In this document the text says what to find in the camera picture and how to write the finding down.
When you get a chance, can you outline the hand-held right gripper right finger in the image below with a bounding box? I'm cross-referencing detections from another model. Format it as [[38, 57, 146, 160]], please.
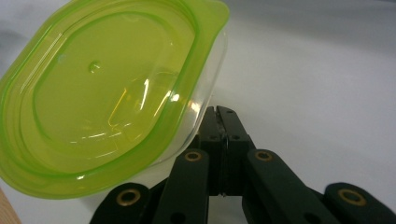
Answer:
[[216, 105, 257, 197]]

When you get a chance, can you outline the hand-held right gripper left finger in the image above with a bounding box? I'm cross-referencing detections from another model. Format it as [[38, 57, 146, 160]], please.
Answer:
[[198, 105, 225, 197]]

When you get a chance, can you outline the round green lidded container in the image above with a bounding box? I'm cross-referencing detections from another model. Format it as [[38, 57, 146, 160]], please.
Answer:
[[0, 0, 231, 201]]

